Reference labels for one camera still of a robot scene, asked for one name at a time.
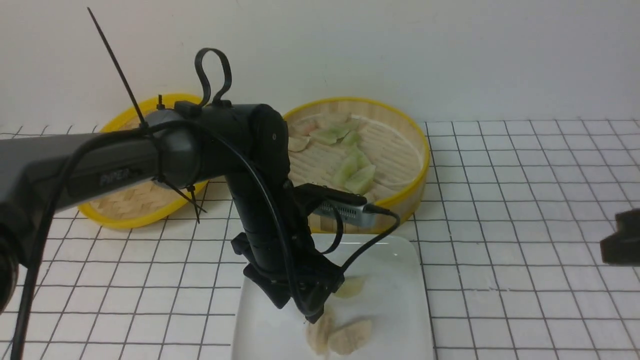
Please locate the beige dumpling on plate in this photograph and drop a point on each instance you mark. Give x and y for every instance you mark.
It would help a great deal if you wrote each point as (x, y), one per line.
(351, 337)

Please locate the white dumpling left in steamer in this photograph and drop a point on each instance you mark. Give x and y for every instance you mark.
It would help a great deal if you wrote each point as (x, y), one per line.
(298, 143)

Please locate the black zip tie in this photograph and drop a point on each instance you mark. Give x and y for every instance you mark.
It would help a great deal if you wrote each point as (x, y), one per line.
(142, 121)

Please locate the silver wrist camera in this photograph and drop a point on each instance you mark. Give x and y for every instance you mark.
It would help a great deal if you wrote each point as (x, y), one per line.
(327, 202)

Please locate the green dumpling on plate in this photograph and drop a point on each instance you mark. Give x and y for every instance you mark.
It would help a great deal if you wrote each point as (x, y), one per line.
(352, 286)

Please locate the bamboo steamer lid yellow rim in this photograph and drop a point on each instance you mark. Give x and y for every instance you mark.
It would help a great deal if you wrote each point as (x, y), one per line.
(144, 203)

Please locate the bamboo steamer basket yellow rim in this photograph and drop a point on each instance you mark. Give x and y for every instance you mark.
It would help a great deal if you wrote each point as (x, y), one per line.
(390, 139)

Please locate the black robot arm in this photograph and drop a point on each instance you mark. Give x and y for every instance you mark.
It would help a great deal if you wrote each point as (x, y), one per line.
(178, 148)

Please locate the white square plate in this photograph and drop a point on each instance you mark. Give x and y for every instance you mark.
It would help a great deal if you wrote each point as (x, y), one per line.
(393, 298)

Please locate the small green dumpling in steamer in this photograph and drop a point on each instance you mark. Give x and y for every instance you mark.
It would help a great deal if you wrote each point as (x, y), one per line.
(351, 139)

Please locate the pale dumpling back of steamer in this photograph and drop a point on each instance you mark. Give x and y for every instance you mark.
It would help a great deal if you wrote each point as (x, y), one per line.
(332, 119)

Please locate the beige dumpling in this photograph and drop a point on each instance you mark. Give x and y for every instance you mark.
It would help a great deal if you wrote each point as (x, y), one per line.
(351, 337)
(317, 334)

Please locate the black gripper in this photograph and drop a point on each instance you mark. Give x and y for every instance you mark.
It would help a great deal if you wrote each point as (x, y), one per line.
(296, 271)

